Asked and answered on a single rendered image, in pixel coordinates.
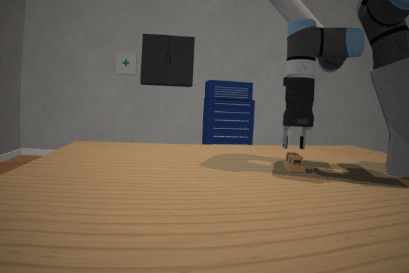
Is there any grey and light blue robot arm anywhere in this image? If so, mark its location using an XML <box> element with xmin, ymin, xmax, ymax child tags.
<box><xmin>269</xmin><ymin>0</ymin><xmax>409</xmax><ymax>72</ymax></box>

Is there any tan wooden tray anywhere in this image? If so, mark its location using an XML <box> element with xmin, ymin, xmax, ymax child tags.
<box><xmin>282</xmin><ymin>159</ymin><xmax>305</xmax><ymax>173</ymax></box>

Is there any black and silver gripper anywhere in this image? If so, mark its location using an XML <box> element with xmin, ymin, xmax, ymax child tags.
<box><xmin>282</xmin><ymin>59</ymin><xmax>315</xmax><ymax>150</ymax></box>

